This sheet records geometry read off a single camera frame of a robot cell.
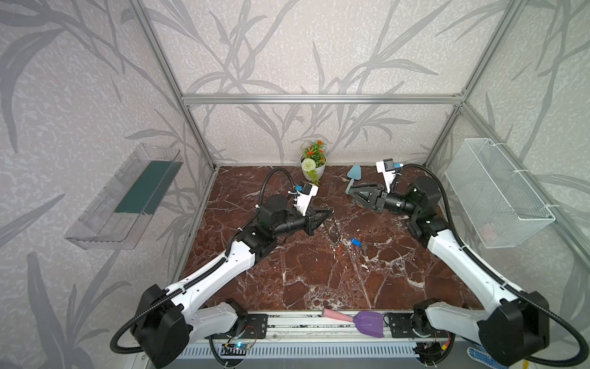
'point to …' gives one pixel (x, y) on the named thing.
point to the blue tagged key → (359, 244)
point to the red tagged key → (339, 249)
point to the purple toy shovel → (369, 323)
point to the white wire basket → (502, 211)
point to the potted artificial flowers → (313, 161)
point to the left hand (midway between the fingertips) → (333, 209)
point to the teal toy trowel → (355, 173)
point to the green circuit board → (238, 349)
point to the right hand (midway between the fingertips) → (352, 185)
